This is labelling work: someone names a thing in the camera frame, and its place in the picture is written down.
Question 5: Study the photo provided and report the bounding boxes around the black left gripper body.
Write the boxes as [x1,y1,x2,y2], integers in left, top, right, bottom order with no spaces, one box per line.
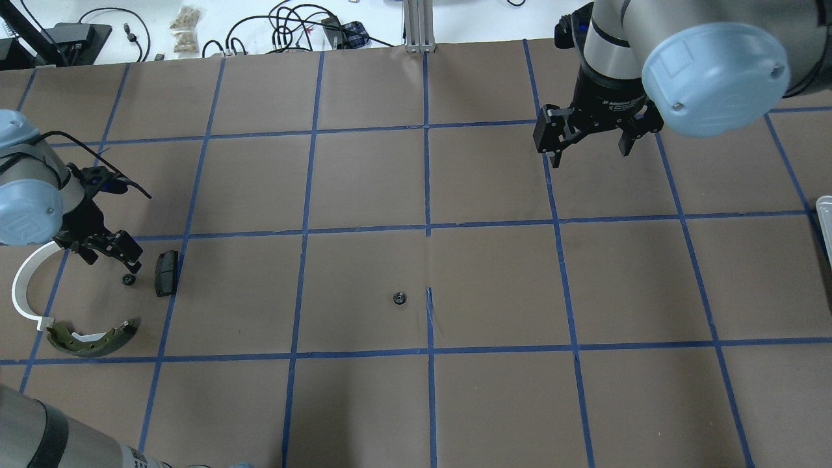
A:
[53,201,112,257]

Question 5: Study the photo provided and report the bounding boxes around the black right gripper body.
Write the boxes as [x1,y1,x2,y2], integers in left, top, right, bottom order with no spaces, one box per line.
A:
[569,65,654,141]

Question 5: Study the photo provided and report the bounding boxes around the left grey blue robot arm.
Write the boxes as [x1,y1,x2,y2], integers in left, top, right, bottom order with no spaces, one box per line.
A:
[1,109,143,274]

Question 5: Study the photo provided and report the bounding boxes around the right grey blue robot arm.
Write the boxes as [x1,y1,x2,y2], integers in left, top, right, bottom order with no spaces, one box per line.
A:
[532,1,831,168]

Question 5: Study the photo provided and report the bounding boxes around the silver ribbed metal tray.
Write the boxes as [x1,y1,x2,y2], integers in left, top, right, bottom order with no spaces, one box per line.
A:
[815,194,832,266]

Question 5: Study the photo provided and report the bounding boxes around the grey brake pad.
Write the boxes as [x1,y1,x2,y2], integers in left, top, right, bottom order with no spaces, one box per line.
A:
[154,250,179,297]

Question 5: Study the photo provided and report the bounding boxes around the white curved plastic part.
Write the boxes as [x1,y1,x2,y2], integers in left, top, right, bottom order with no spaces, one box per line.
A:
[12,240,67,330]

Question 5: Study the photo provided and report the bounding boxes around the curved metal brake shoe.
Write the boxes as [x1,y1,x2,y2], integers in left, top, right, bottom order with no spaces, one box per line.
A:
[47,318,140,359]

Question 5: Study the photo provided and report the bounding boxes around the black monitor stand base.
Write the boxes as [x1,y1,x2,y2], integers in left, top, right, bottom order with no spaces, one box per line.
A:
[1,23,112,71]

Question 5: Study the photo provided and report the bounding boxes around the bag of small parts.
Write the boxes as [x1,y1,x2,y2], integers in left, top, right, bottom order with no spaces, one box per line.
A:
[169,4,203,31]
[172,29,200,54]

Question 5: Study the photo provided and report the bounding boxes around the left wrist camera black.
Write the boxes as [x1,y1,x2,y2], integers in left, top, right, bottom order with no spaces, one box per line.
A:
[66,163,128,199]

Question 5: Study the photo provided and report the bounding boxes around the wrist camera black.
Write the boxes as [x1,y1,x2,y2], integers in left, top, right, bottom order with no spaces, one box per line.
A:
[66,163,128,199]
[554,8,592,50]

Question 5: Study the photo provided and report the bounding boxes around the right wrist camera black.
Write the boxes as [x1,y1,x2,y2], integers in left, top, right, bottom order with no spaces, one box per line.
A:
[554,8,592,50]

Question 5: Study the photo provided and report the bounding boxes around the aluminium frame post right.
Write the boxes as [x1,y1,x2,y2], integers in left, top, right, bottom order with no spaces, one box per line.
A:
[402,0,436,53]

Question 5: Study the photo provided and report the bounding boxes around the tangled black cables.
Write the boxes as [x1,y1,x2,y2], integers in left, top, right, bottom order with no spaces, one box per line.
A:
[201,0,395,59]

